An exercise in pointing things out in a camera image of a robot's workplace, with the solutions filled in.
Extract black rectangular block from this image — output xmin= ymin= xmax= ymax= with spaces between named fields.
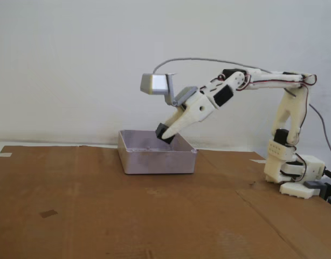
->
xmin=155 ymin=122 xmax=175 ymax=145

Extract grey and black table clamp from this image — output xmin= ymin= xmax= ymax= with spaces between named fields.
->
xmin=303 ymin=180 xmax=331 ymax=208

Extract grey open plastic box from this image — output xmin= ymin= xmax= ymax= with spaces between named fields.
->
xmin=118 ymin=129 xmax=198 ymax=175

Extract silver webcam with clip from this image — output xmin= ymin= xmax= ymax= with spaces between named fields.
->
xmin=140 ymin=72 xmax=198 ymax=107

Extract cream gripper black servo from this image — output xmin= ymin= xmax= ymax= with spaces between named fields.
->
xmin=161 ymin=79 xmax=235 ymax=140

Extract brown cardboard sheet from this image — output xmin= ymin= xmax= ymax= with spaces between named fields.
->
xmin=0 ymin=145 xmax=331 ymax=259

